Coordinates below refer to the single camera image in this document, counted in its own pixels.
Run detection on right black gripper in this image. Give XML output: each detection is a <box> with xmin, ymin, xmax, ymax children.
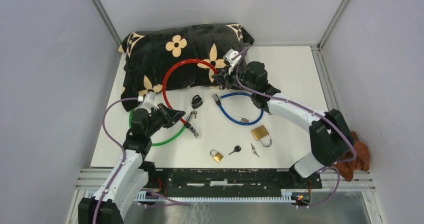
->
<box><xmin>212</xmin><ymin>62</ymin><xmax>255</xmax><ymax>95</ymax></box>

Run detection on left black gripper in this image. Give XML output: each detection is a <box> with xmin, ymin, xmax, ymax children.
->
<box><xmin>145</xmin><ymin>102</ymin><xmax>185</xmax><ymax>137</ymax></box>

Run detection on blue cable lock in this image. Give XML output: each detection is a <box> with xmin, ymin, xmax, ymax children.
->
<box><xmin>212</xmin><ymin>92</ymin><xmax>264</xmax><ymax>126</ymax></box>

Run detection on red cable lock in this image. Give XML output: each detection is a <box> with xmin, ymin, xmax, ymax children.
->
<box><xmin>161</xmin><ymin>58</ymin><xmax>220</xmax><ymax>129</ymax></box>

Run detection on small brass padlock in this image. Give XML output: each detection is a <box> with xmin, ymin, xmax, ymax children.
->
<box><xmin>209</xmin><ymin>149</ymin><xmax>224</xmax><ymax>163</ymax></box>

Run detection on large brass padlock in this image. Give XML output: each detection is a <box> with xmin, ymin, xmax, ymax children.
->
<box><xmin>251</xmin><ymin>125</ymin><xmax>273</xmax><ymax>148</ymax></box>

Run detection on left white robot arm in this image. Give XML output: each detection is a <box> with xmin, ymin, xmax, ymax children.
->
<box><xmin>77</xmin><ymin>103</ymin><xmax>186</xmax><ymax>224</ymax></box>

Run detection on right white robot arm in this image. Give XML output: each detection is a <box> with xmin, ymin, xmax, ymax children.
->
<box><xmin>211</xmin><ymin>61</ymin><xmax>357</xmax><ymax>188</ymax></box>

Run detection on blue lock keys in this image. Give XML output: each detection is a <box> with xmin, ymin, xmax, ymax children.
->
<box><xmin>238</xmin><ymin>116</ymin><xmax>250</xmax><ymax>124</ymax></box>

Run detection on black head key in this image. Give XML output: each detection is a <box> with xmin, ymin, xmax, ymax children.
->
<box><xmin>228</xmin><ymin>145</ymin><xmax>242</xmax><ymax>155</ymax></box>

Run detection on small silver brass-lock keys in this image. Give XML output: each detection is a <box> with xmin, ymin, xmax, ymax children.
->
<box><xmin>250</xmin><ymin>143</ymin><xmax>260</xmax><ymax>158</ymax></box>

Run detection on black floral pillow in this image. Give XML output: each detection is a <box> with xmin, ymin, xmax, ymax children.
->
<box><xmin>118</xmin><ymin>23</ymin><xmax>255</xmax><ymax>112</ymax></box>

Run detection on brown cloth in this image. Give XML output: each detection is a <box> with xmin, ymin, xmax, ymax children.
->
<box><xmin>332</xmin><ymin>131</ymin><xmax>371</xmax><ymax>183</ymax></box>

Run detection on green cable lock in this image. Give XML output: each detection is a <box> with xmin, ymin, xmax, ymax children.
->
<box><xmin>128</xmin><ymin>109</ymin><xmax>200</xmax><ymax>147</ymax></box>

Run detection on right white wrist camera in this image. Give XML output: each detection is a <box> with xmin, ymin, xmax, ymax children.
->
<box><xmin>223</xmin><ymin>49</ymin><xmax>242</xmax><ymax>74</ymax></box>

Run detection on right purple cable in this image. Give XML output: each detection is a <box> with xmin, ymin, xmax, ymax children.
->
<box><xmin>233</xmin><ymin>45</ymin><xmax>358</xmax><ymax>164</ymax></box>

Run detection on purple cable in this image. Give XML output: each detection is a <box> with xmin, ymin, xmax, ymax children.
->
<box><xmin>233</xmin><ymin>45</ymin><xmax>358</xmax><ymax>164</ymax></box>
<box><xmin>92</xmin><ymin>97</ymin><xmax>143</xmax><ymax>224</ymax></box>

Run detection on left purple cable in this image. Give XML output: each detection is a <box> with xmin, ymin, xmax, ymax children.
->
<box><xmin>92</xmin><ymin>97</ymin><xmax>143</xmax><ymax>224</ymax></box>

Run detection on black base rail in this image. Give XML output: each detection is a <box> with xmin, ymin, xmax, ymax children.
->
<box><xmin>145</xmin><ymin>168</ymin><xmax>323</xmax><ymax>202</ymax></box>

